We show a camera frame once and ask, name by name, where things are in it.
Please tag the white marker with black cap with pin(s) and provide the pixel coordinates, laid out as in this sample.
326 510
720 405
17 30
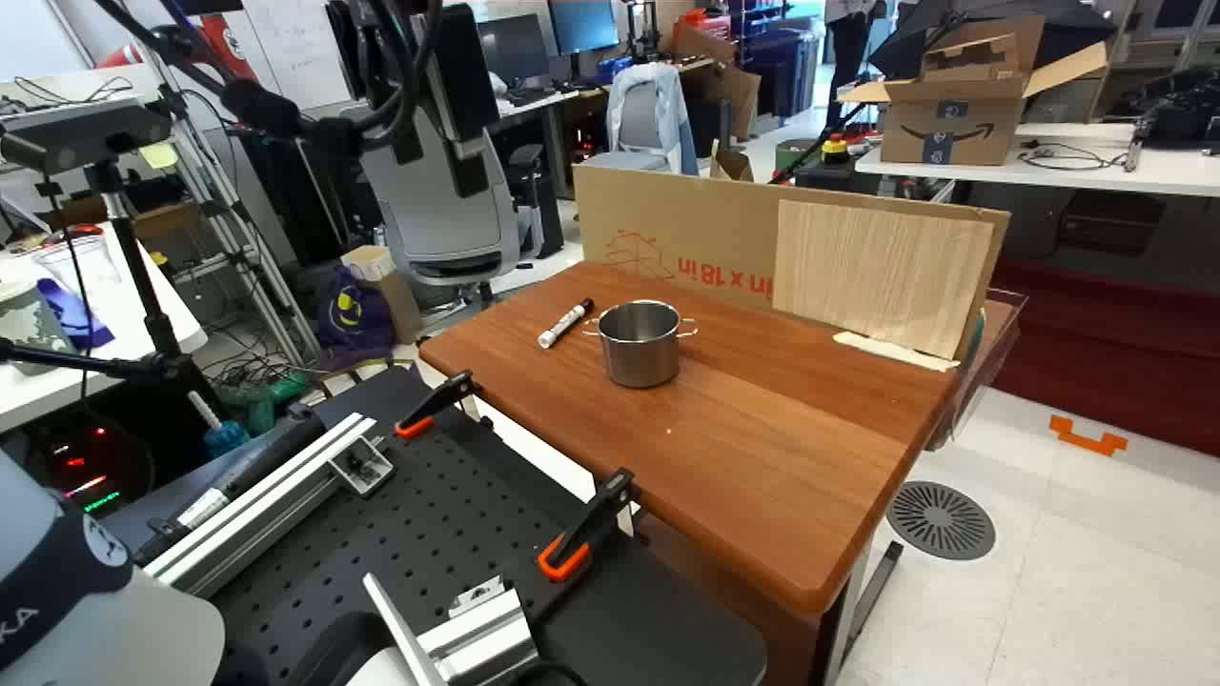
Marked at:
566 322

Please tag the small steel pot cup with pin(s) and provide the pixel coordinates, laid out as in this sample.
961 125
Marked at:
642 341

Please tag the long brown cardboard panel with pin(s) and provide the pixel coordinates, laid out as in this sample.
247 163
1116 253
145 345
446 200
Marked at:
711 233

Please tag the near orange black clamp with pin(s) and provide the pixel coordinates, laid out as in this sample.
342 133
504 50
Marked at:
574 546

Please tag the orange black clamp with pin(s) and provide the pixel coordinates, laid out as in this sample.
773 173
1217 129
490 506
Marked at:
574 546
438 403

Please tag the far orange black clamp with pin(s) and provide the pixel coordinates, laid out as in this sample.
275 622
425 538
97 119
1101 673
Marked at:
438 403

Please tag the light wooden board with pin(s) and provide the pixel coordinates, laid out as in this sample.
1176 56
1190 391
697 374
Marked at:
893 276

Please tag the round floor drain grate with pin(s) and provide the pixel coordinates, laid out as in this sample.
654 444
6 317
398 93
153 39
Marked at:
945 519

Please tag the open amazon cardboard box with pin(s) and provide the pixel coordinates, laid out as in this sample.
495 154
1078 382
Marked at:
969 93

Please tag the white side table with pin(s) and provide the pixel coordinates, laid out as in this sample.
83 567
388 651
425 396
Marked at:
1078 158

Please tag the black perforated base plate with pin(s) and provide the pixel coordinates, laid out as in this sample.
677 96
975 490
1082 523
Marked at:
457 511

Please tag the long aluminium extrusion rail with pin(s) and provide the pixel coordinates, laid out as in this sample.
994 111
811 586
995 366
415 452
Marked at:
346 458

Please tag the short aluminium extrusion bracket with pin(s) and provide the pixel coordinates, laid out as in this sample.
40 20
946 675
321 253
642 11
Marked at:
483 642

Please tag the black camera tripod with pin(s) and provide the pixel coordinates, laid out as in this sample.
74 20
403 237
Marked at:
92 140

